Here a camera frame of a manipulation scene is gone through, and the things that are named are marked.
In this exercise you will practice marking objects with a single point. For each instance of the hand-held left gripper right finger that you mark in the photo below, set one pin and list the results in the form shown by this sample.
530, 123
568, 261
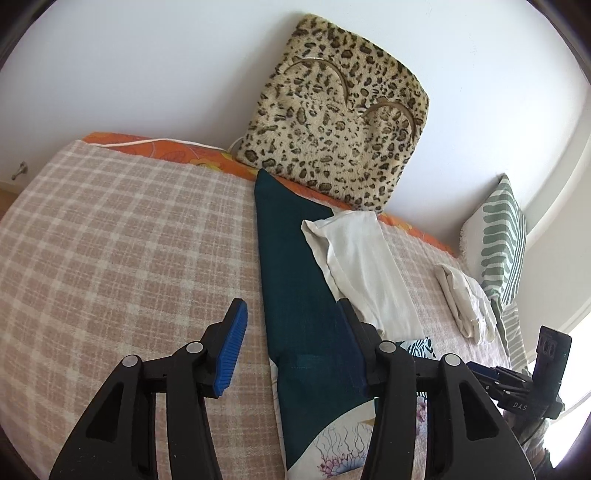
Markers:
353, 350

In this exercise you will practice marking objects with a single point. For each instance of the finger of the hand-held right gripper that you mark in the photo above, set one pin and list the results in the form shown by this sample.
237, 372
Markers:
480, 369

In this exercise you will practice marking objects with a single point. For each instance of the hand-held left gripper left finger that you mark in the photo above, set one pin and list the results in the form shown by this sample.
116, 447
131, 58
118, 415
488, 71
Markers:
231, 346

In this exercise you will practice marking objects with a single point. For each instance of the teal and cream printed T-shirt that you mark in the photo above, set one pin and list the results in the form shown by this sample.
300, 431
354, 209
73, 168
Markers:
295, 277

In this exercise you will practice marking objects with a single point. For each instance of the person's right forearm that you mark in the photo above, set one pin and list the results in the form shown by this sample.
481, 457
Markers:
538, 454

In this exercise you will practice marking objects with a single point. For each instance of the white folded garment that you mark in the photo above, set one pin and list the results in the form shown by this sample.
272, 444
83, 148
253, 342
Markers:
466, 300

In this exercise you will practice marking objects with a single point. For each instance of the green striped white pillow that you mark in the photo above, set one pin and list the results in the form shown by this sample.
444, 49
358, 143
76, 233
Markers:
501, 230

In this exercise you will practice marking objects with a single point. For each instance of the pink checked blanket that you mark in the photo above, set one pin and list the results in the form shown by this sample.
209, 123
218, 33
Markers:
115, 254

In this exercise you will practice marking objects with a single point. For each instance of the orange floral sheet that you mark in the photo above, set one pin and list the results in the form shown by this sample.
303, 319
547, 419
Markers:
184, 154

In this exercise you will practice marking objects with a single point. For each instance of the leopard print cushion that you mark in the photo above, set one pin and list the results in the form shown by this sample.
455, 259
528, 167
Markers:
332, 115

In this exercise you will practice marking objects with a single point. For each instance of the metal door stop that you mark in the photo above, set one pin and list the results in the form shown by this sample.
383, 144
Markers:
21, 170

